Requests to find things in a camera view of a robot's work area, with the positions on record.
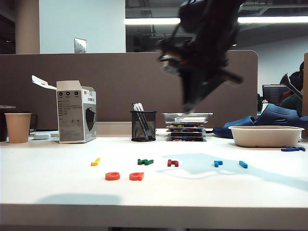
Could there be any orange o-shaped magnet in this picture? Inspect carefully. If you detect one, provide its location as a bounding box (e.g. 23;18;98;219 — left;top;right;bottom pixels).
105;171;120;181

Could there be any black computer monitor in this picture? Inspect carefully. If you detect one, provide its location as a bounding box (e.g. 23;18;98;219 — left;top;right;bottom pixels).
262;84;291;106

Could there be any metal wall switch plate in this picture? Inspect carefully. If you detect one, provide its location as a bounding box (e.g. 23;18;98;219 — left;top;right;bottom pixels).
74;38;87;53

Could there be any black mesh pen holder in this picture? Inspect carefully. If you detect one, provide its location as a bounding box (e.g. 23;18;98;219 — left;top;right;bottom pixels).
130;110;157;142

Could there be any seated person green shirt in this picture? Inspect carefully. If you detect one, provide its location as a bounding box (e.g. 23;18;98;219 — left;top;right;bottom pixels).
280;61;305;116

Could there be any black cup with foil lid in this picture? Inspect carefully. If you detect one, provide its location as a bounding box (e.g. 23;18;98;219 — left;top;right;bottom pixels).
0;104;16;142

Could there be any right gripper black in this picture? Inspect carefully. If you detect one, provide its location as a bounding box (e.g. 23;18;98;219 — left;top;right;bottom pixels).
157;40;244;113

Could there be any flat letter magnet tray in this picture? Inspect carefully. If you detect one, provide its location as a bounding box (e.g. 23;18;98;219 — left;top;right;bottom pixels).
167;128;206;133
168;123;207;129
166;136;207;142
167;132;207;138

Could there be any orange a-shaped magnet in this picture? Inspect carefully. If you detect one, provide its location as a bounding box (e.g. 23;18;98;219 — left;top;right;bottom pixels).
129;172;145;181

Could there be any dark blue letter magnet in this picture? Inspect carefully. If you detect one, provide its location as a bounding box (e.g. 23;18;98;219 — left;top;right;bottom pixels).
281;146;306;153

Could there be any brown paper cup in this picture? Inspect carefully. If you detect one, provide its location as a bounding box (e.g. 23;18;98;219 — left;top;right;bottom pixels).
4;112;32;144

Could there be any beige pulp food tray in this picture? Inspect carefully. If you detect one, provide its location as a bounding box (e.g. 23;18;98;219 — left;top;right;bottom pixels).
228;125;305;148

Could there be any dark angled stand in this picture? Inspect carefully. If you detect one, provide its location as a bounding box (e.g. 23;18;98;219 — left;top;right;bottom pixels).
280;73;304;101

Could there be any long ceiling light strip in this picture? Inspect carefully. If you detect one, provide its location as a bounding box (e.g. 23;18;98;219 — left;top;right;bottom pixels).
125;16;308;25

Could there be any brown desk partition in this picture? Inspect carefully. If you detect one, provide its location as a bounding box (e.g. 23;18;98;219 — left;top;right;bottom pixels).
0;50;259;130

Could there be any clear plastic blister case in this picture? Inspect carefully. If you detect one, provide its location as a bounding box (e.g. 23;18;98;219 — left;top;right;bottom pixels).
162;112;214;125

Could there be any navy blue rubber slipper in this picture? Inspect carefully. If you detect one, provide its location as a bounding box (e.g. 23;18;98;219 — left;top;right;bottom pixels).
212;115;257;139
254;103;307;127

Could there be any grey white mask box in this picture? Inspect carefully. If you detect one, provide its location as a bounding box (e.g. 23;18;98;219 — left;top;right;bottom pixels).
31;75;98;144

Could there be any brown cardboard box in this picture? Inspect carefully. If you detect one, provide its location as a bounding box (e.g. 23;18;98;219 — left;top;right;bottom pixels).
302;52;308;139

